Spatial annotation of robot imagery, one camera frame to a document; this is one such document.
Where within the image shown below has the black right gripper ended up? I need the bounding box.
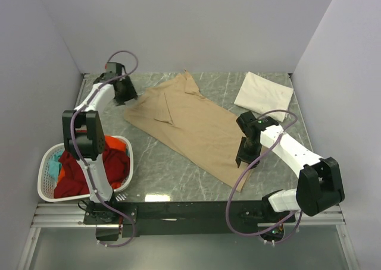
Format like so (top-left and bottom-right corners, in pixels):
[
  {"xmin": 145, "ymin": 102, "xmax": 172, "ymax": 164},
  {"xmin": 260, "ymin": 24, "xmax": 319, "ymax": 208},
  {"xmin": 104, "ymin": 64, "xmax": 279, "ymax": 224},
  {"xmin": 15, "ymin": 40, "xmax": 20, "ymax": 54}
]
[{"xmin": 235, "ymin": 137, "xmax": 263, "ymax": 171}]

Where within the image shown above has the beige t shirt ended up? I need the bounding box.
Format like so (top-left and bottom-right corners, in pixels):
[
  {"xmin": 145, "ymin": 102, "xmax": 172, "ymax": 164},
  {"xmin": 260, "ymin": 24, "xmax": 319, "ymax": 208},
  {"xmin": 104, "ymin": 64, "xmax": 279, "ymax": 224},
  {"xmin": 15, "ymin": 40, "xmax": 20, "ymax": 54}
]
[{"xmin": 124, "ymin": 72, "xmax": 246, "ymax": 191}]

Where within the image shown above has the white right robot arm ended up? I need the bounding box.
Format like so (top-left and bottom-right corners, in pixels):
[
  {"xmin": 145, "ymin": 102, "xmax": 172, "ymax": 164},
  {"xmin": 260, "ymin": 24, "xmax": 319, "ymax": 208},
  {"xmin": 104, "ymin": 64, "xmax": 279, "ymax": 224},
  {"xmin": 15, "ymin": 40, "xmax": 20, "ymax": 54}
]
[{"xmin": 236, "ymin": 111, "xmax": 345, "ymax": 222}]

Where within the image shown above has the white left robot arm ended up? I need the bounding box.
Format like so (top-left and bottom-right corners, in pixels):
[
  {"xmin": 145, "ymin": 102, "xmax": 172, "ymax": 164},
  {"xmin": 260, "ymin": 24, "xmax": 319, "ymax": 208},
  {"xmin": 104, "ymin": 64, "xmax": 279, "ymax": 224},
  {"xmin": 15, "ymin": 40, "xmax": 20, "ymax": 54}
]
[{"xmin": 62, "ymin": 61, "xmax": 138, "ymax": 224}]

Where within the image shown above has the folded white t shirt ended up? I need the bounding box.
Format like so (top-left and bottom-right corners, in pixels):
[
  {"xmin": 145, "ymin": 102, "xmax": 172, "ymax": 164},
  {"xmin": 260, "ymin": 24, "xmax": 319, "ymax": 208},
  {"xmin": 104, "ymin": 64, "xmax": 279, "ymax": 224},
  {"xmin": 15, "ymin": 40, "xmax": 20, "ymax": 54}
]
[{"xmin": 234, "ymin": 72, "xmax": 293, "ymax": 114}]

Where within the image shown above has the orange t shirt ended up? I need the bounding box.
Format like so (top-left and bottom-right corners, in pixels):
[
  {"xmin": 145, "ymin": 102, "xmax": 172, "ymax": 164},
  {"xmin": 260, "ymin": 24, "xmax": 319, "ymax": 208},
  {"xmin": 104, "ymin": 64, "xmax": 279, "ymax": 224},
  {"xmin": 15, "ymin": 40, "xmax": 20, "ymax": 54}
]
[{"xmin": 54, "ymin": 135, "xmax": 130, "ymax": 198}]

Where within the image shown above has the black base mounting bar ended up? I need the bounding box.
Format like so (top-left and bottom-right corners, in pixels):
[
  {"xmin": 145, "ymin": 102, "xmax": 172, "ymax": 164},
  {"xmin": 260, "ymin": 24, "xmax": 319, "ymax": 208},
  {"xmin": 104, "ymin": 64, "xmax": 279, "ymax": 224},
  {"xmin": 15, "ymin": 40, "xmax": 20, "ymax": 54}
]
[{"xmin": 83, "ymin": 200, "xmax": 296, "ymax": 237}]

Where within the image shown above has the teal t shirt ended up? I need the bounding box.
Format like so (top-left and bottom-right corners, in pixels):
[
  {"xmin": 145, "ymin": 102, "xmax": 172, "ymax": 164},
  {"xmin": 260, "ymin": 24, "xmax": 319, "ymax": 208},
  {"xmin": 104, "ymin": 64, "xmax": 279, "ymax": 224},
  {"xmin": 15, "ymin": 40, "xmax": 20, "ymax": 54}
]
[{"xmin": 48, "ymin": 152, "xmax": 63, "ymax": 183}]

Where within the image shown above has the red t shirt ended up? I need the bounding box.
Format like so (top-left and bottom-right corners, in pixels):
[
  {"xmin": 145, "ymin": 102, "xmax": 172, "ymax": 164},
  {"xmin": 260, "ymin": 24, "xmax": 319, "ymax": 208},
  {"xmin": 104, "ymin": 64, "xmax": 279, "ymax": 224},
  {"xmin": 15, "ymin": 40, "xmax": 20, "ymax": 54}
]
[{"xmin": 54, "ymin": 134, "xmax": 131, "ymax": 199}]

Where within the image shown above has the white perforated laundry basket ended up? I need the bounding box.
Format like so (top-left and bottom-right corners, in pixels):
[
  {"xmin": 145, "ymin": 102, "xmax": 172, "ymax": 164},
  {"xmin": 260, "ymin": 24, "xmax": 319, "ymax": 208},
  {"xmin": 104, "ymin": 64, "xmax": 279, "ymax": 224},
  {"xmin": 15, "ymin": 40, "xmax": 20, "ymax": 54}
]
[{"xmin": 38, "ymin": 136, "xmax": 133, "ymax": 203}]

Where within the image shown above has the aluminium frame rail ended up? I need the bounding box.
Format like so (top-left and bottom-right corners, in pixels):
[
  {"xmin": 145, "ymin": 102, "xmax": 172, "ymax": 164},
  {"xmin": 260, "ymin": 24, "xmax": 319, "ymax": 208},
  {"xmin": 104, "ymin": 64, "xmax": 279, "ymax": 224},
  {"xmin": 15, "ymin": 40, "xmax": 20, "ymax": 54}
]
[{"xmin": 32, "ymin": 203, "xmax": 345, "ymax": 231}]

